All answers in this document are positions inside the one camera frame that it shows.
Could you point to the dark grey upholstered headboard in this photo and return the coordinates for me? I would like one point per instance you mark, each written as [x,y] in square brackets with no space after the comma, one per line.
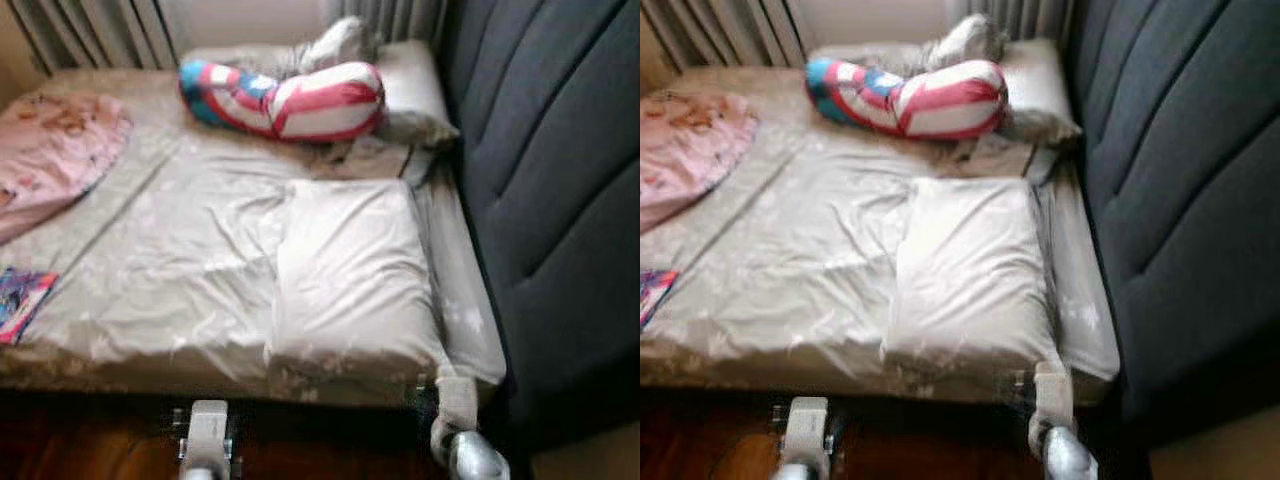
[1180,200]
[550,200]

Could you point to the colourful picture book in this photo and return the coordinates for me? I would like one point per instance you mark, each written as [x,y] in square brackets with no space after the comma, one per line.
[655,295]
[20,300]

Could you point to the red white blue bolster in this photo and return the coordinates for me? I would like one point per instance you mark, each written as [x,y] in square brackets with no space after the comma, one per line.
[320,110]
[950,105]

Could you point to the grey floral bed sheet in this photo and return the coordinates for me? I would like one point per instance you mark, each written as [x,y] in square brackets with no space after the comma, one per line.
[180,250]
[800,260]

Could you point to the grey floral pillow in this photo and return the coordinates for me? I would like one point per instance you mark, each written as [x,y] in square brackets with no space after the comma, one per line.
[970,280]
[350,270]
[415,90]
[1040,90]

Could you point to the grey folded cloth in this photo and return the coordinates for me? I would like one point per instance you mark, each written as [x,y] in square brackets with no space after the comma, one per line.
[385,160]
[1000,158]

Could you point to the grey knotted bolster pillow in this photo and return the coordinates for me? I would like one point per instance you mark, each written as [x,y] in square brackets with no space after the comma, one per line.
[970,40]
[345,45]

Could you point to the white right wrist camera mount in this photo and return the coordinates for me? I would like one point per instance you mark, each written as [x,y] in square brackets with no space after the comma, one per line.
[457,400]
[1052,400]

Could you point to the grey pleated curtain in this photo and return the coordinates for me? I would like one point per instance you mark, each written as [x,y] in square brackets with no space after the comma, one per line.
[100,30]
[1030,15]
[410,15]
[730,30]

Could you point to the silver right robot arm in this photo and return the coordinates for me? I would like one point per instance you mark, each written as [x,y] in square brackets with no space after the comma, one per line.
[475,460]
[1070,458]

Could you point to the pink cartoon print blanket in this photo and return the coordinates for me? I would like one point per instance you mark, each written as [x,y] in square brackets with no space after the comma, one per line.
[50,150]
[690,150]

